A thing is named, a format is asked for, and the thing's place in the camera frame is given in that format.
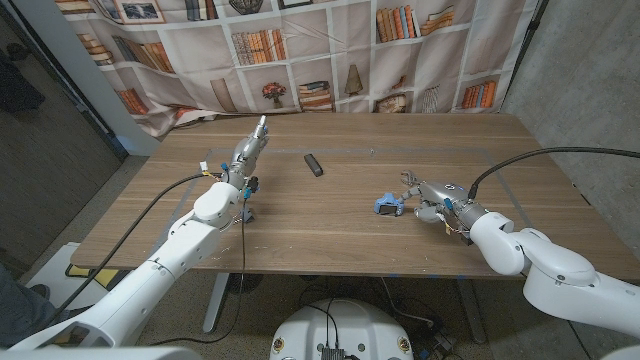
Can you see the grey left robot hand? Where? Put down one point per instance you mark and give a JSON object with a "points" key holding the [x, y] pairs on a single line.
{"points": [[247, 150]]}

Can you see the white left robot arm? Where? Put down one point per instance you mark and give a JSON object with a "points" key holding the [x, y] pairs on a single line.
{"points": [[190, 240]]}

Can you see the small grey clip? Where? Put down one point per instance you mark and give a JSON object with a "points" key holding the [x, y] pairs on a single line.
{"points": [[246, 215]]}

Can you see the power strip on floor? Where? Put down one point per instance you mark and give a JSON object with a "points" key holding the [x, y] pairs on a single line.
{"points": [[442, 342]]}

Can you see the person leg in jeans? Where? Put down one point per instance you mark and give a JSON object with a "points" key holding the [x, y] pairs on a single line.
{"points": [[20, 310]]}

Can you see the white table leg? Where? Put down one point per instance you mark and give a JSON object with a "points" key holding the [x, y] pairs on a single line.
{"points": [[217, 300]]}

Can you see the yellow black floor pad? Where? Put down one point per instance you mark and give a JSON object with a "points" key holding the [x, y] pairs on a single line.
{"points": [[107, 277]]}

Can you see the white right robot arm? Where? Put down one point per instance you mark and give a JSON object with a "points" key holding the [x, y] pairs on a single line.
{"points": [[500, 240]]}

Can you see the white floor board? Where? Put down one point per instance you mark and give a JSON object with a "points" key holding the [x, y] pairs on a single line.
{"points": [[55, 280]]}

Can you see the dark door panel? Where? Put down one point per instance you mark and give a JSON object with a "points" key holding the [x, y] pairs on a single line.
{"points": [[45, 150]]}

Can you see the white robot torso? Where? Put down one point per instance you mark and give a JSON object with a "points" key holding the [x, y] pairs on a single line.
{"points": [[345, 325]]}

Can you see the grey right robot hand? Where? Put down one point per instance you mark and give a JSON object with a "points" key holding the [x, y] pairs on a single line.
{"points": [[445, 197]]}

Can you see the black round grille object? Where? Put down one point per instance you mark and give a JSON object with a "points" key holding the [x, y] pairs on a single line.
{"points": [[250, 283]]}

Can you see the blue toy camera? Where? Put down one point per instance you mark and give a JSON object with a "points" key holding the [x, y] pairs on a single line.
{"points": [[387, 204]]}

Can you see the black backdrop stand pole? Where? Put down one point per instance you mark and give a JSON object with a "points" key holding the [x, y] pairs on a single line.
{"points": [[526, 45]]}

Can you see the printed bookshelf backdrop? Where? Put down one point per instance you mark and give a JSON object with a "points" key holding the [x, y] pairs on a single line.
{"points": [[325, 50]]}

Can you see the black TV remote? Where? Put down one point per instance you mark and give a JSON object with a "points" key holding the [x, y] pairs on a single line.
{"points": [[313, 165]]}

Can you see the silver adjustable wrench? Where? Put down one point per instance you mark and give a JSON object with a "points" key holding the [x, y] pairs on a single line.
{"points": [[409, 176]]}

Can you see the grey table leg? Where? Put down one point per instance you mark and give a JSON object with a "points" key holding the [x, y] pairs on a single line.
{"points": [[470, 310]]}

